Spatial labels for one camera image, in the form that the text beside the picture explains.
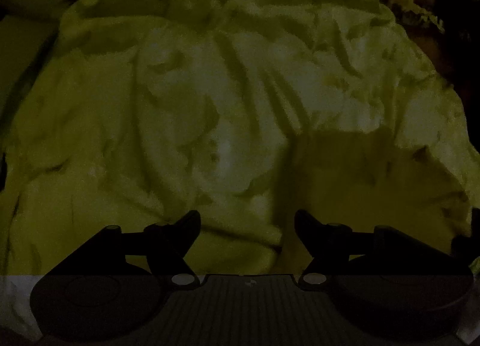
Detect light floral crumpled duvet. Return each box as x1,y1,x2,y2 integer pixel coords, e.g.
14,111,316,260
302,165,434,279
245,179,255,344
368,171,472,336
0,0,480,279

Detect small tan garment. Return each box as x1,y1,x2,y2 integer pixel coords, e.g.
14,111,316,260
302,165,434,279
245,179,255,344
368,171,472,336
272,128,471,276

